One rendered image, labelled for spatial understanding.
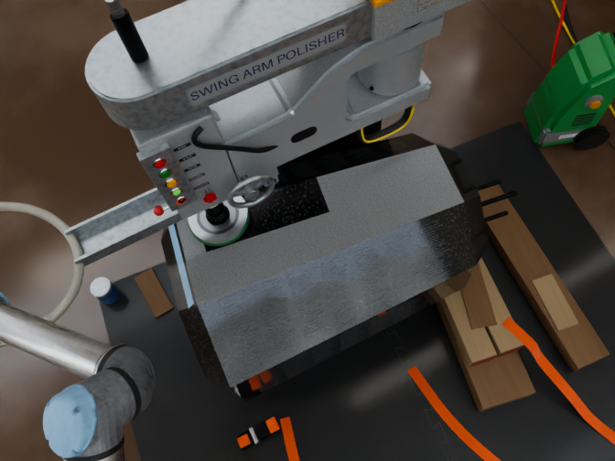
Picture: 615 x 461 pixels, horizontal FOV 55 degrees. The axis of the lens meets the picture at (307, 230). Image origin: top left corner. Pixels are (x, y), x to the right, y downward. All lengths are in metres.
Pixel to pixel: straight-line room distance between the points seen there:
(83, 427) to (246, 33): 0.88
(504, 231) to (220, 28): 1.94
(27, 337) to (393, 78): 1.17
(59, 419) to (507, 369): 2.00
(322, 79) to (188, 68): 0.39
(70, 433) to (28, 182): 2.56
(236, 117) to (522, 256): 1.74
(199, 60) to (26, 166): 2.42
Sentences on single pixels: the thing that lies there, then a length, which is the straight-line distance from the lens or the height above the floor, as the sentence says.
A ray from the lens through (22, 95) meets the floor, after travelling 4.00.
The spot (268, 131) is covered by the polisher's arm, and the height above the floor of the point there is 1.41.
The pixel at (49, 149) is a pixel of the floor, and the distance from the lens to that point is 3.68.
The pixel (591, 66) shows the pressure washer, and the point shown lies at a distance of 3.04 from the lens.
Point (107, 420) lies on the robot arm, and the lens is 1.20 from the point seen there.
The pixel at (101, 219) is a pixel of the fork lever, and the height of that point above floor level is 1.12.
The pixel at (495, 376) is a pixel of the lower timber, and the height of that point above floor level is 0.12.
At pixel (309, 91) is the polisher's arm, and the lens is 1.60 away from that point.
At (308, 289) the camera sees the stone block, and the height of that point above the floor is 0.80.
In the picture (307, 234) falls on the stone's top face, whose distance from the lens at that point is 2.06.
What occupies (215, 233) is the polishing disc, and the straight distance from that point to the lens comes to 2.06.
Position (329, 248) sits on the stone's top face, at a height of 0.87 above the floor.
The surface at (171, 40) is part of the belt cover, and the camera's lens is 1.43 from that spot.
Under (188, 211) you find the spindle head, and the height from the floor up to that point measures 1.21.
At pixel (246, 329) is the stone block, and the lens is 2.09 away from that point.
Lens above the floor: 2.75
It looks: 66 degrees down
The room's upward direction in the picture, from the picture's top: 10 degrees counter-clockwise
